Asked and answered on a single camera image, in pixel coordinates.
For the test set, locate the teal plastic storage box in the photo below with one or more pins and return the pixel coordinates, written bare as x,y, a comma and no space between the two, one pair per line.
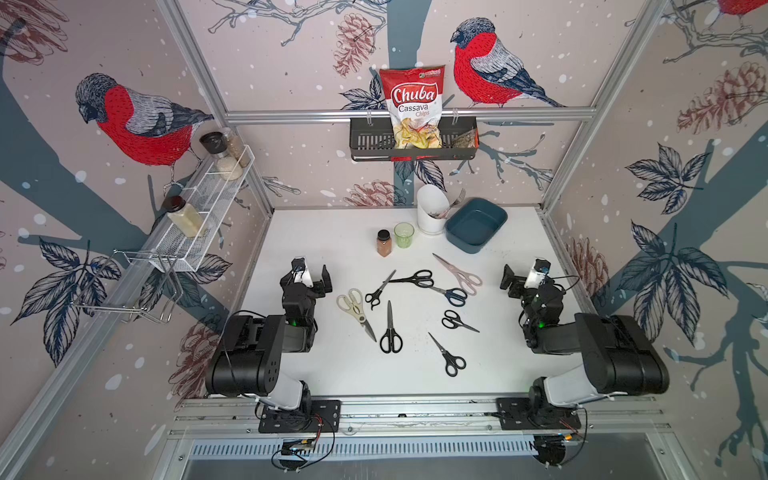
474,224

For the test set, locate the yellow liquid glass bottle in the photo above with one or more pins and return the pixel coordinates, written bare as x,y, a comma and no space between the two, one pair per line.
186,218

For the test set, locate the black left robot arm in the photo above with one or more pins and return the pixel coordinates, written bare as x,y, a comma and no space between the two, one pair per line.
247,359

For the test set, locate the cream kitchen shears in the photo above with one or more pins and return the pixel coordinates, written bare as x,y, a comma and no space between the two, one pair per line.
352,303

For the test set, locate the black scissors wide handles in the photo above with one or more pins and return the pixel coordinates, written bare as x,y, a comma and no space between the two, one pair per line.
422,278

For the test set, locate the small black scissors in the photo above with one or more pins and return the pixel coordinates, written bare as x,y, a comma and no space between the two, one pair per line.
373,298
452,320

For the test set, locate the white utensil holder cup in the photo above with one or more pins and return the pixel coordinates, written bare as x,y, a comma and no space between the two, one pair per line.
431,201

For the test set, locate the red Chuba chips bag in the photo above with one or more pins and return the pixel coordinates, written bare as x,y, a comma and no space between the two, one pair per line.
413,99

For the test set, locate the black lid spice grinder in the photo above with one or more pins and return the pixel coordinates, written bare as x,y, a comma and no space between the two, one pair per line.
222,157

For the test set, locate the green translucent cup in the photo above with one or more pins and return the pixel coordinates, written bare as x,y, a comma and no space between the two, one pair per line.
404,233

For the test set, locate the brown spice jar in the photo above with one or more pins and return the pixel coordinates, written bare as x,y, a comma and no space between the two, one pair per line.
384,242

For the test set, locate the white wire wall shelf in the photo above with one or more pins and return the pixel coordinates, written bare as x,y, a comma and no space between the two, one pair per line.
208,195

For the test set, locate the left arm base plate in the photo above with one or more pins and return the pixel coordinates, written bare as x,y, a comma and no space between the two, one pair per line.
322,416

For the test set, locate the clear glass jar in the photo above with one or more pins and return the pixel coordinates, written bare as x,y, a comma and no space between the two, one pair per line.
235,146

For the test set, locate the black wire wall basket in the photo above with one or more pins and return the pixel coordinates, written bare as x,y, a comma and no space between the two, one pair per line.
374,140

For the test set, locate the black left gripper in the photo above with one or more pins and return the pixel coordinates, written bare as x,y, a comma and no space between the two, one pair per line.
317,286

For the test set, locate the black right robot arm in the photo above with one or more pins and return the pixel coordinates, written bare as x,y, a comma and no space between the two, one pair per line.
616,357

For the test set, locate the pink handled scissors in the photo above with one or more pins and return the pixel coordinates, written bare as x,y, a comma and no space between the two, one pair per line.
467,281

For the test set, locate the black scissors front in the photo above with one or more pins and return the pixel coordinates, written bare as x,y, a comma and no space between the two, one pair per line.
453,364

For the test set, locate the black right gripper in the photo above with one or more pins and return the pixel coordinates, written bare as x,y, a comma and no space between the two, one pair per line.
517,283

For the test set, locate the large black scissors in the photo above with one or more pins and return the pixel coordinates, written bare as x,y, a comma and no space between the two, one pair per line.
391,341

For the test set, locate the blue handled scissors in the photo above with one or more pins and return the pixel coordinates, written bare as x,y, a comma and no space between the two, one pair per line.
456,296

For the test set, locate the pink handled utensil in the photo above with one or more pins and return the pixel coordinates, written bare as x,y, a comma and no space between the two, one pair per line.
457,201

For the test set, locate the chrome wire rack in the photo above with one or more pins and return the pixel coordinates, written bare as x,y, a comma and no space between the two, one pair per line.
148,286

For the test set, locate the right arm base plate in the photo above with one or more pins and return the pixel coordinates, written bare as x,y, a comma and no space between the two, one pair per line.
517,413

